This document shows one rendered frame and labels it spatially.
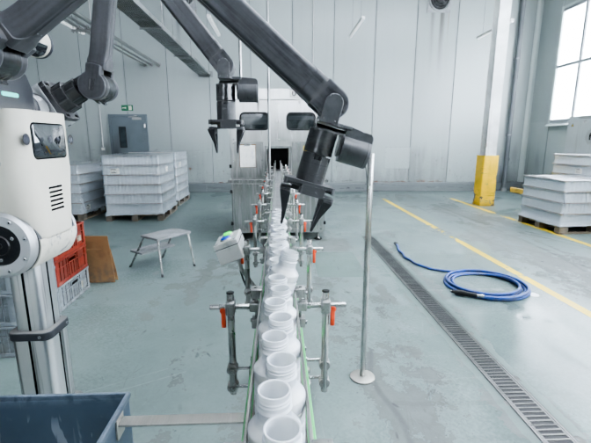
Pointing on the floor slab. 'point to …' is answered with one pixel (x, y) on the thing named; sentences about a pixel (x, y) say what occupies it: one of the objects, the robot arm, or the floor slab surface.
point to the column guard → (485, 180)
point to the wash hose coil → (479, 291)
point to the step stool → (161, 243)
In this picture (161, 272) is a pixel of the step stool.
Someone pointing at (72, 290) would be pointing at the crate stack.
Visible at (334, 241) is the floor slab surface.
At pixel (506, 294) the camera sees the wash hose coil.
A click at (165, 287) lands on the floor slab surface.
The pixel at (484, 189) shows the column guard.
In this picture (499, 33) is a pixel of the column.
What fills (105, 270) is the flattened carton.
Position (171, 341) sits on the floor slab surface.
